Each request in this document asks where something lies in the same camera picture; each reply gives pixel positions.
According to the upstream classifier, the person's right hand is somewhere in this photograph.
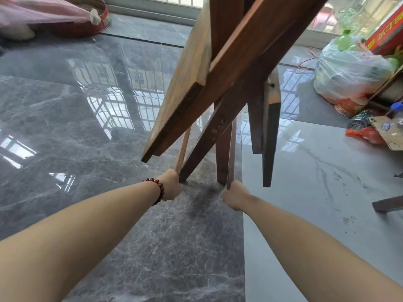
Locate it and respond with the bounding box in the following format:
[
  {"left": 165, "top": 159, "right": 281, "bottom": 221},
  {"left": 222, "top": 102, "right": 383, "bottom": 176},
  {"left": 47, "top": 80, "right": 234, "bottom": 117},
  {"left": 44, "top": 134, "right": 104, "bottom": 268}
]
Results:
[{"left": 220, "top": 180, "right": 253, "bottom": 212}]

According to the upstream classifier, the person's left hand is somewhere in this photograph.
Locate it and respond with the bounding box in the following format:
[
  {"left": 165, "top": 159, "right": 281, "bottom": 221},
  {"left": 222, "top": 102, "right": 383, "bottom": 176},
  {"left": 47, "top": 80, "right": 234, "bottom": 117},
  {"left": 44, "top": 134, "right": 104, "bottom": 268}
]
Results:
[{"left": 156, "top": 168, "right": 183, "bottom": 202}]

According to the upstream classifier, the wooden folding table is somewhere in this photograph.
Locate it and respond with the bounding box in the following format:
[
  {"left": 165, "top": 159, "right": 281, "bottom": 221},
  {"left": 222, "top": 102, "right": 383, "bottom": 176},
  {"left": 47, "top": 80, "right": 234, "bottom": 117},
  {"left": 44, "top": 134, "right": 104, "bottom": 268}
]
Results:
[{"left": 140, "top": 0, "right": 332, "bottom": 190}]

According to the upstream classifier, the person's right forearm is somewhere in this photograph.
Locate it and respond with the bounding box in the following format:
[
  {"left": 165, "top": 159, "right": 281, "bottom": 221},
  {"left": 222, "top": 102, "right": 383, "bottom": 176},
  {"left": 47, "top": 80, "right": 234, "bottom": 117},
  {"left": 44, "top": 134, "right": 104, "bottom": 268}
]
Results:
[{"left": 241, "top": 195, "right": 403, "bottom": 302}]

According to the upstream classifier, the person's left forearm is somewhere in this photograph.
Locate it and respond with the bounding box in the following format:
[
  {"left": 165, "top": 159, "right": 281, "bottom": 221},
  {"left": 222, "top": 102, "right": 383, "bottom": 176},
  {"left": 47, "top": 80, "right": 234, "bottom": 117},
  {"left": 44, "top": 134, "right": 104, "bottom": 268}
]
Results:
[{"left": 0, "top": 180, "right": 162, "bottom": 302}]

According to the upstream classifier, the red plastic wrapper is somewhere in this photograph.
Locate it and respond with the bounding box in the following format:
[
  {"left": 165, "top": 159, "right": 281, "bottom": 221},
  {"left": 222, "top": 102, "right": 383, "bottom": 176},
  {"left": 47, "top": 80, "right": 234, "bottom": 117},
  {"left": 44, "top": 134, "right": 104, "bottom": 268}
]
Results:
[{"left": 345, "top": 126, "right": 387, "bottom": 146}]

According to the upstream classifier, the dark drink can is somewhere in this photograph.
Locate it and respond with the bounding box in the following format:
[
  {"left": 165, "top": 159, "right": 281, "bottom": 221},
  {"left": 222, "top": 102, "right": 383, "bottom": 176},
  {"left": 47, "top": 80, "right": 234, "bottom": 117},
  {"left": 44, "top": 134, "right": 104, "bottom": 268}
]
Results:
[{"left": 346, "top": 109, "right": 376, "bottom": 130}]

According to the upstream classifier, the dark wooden side chair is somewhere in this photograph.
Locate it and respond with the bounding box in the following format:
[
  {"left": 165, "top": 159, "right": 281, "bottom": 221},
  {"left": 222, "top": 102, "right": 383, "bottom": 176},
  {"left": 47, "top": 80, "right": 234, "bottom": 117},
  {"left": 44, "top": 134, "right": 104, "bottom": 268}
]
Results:
[{"left": 371, "top": 195, "right": 403, "bottom": 214}]

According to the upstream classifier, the white plastic bag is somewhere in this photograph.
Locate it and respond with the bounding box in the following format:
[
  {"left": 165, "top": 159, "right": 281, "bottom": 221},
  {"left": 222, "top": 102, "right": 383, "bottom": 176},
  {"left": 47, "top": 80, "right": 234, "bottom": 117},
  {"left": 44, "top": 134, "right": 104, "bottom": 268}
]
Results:
[{"left": 313, "top": 35, "right": 398, "bottom": 107}]

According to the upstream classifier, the grey sliding glass door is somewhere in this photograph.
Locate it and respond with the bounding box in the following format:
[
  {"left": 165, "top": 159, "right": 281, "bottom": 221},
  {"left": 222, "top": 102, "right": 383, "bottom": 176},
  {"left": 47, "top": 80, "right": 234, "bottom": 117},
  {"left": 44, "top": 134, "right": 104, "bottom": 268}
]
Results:
[
  {"left": 103, "top": 0, "right": 209, "bottom": 20},
  {"left": 294, "top": 0, "right": 403, "bottom": 50}
]

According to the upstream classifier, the blue capped plastic bottle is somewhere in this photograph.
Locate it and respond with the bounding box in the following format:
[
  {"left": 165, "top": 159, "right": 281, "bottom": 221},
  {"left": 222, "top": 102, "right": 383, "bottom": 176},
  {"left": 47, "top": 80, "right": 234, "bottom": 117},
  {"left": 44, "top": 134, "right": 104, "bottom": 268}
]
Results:
[{"left": 380, "top": 102, "right": 403, "bottom": 132}]

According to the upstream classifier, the red round basin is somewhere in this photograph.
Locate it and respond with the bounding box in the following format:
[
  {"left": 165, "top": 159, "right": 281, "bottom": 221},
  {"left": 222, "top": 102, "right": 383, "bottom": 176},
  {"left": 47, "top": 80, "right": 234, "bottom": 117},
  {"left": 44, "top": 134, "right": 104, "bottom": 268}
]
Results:
[{"left": 29, "top": 0, "right": 113, "bottom": 39}]

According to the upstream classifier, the green plastic bottle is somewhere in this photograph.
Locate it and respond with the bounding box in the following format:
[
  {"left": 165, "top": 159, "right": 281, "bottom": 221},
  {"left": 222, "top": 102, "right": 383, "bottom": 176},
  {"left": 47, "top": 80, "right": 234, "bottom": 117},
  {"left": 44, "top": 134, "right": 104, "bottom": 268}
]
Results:
[{"left": 333, "top": 29, "right": 360, "bottom": 51}]

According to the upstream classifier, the red covered vehicle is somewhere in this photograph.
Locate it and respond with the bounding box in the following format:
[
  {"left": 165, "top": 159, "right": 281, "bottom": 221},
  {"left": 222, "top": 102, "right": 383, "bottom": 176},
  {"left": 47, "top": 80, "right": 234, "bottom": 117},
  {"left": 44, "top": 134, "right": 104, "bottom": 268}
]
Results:
[{"left": 311, "top": 4, "right": 336, "bottom": 29}]

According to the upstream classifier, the white cloth bundle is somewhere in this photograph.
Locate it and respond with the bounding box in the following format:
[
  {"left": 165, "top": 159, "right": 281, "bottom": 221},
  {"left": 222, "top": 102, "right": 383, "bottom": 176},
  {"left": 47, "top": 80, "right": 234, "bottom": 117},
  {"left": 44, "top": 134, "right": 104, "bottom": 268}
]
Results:
[{"left": 0, "top": 24, "right": 37, "bottom": 41}]

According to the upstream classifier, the pink folded umbrella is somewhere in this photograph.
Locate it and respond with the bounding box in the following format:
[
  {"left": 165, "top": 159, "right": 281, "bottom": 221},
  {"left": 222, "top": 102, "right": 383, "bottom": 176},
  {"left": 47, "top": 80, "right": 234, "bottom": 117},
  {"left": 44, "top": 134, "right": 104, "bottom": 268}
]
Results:
[{"left": 0, "top": 0, "right": 102, "bottom": 29}]

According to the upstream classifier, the red printed carton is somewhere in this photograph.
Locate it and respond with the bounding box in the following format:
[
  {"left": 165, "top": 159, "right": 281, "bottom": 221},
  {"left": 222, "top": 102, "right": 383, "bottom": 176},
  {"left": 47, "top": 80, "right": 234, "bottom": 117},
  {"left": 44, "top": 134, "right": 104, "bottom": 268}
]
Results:
[{"left": 364, "top": 2, "right": 403, "bottom": 56}]

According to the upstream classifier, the red bead bracelet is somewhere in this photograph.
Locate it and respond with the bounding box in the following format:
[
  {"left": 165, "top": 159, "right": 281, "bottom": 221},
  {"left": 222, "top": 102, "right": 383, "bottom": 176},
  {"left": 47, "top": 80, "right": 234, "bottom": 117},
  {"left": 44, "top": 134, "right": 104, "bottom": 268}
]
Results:
[{"left": 142, "top": 177, "right": 165, "bottom": 207}]

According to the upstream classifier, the pink wire hanger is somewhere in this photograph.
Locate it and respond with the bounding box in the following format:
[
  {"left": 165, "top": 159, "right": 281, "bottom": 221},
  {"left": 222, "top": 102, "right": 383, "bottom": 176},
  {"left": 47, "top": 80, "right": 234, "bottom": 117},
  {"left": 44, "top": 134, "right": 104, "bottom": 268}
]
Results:
[{"left": 297, "top": 46, "right": 321, "bottom": 72}]

